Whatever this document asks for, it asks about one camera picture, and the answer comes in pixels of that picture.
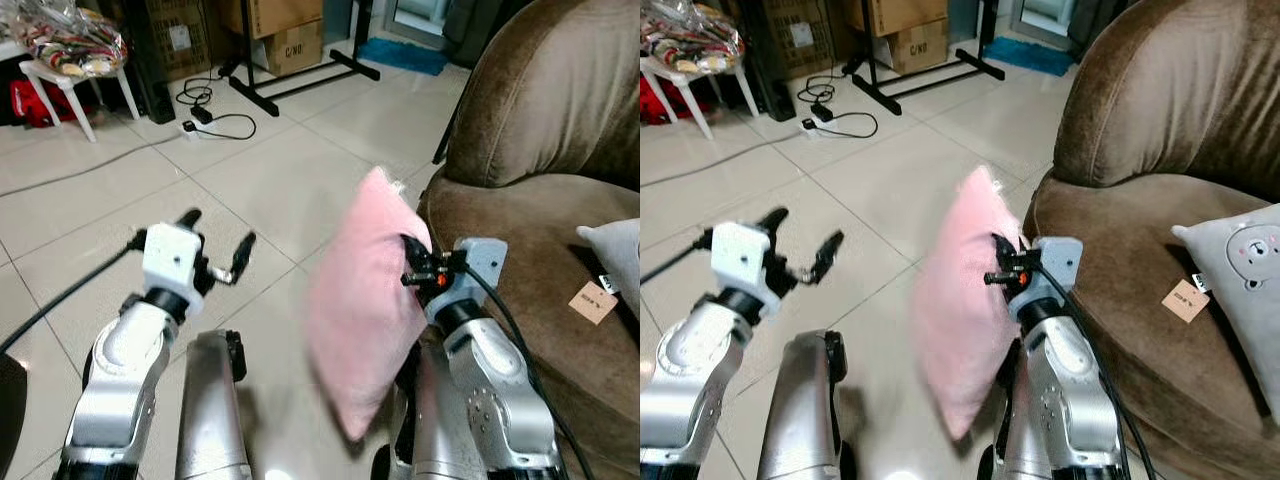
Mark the pink fluffy pillow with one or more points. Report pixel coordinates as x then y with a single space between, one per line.
360 300
960 300

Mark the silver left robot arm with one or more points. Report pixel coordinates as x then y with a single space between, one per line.
125 360
695 365

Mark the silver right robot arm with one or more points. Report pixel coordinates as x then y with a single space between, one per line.
495 380
1065 385

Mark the grey bear face pillow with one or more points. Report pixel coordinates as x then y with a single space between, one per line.
1240 290
618 252

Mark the black metal floor stand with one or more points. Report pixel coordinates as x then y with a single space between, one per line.
930 80
300 82

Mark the brown fabric sofa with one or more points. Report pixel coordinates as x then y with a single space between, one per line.
540 110
1160 110

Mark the blue floor mat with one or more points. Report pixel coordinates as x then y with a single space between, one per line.
405 57
1030 56

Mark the white power strip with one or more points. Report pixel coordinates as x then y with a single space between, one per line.
189 128
809 126

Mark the silver left robot leg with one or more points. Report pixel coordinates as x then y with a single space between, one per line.
800 410
210 410

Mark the silver robot leg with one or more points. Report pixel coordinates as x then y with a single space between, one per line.
1010 430
800 410
435 420
210 410

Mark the silver right robot leg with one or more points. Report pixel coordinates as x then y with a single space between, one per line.
1010 430
435 420

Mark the brown paper tag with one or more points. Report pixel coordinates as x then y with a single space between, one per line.
593 303
1186 300

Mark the white plastic stool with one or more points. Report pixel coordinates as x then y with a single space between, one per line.
70 82
690 80

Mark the red bag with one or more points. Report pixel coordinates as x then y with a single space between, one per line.
655 100
35 100

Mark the small printed cardboard box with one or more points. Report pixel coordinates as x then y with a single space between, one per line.
293 50
918 47

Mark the clear plastic bag of goods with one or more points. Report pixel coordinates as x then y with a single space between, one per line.
690 38
65 40

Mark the large plain cardboard box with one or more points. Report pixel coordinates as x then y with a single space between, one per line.
275 14
905 13

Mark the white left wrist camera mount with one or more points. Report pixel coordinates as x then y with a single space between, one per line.
740 256
170 258

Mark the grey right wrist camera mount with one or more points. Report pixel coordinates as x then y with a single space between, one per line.
484 262
1058 262

